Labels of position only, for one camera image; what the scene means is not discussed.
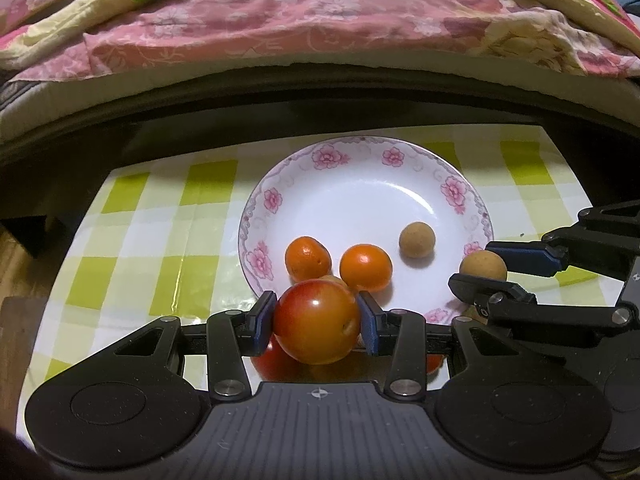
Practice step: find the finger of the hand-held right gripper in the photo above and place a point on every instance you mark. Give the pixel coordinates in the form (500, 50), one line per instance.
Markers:
(525, 257)
(500, 291)

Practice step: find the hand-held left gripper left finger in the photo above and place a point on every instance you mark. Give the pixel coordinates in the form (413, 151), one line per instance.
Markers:
(261, 321)

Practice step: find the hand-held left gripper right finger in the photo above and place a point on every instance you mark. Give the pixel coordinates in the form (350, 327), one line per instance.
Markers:
(368, 323)

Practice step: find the red cherry tomato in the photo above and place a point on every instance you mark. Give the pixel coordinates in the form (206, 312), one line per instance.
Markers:
(265, 365)
(435, 363)

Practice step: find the large orange-red plum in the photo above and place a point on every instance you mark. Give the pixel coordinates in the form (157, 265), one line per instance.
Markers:
(315, 322)

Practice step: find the small orange mandarin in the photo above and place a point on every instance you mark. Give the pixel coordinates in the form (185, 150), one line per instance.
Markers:
(332, 281)
(307, 259)
(365, 267)

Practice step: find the white pink-flowered plate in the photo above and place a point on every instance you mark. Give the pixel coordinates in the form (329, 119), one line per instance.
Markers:
(350, 195)

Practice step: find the green checked plastic tablecloth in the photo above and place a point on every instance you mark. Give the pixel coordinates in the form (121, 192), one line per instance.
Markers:
(150, 240)

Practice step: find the white mattress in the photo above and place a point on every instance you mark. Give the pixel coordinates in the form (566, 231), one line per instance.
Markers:
(100, 87)

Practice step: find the pink floral blanket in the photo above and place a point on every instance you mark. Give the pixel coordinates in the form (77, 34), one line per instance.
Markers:
(300, 15)

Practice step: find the cream floral quilt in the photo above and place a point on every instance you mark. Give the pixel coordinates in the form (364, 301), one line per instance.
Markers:
(100, 10)

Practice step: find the dark bed frame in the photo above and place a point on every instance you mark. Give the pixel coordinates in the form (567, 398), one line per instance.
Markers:
(150, 110)

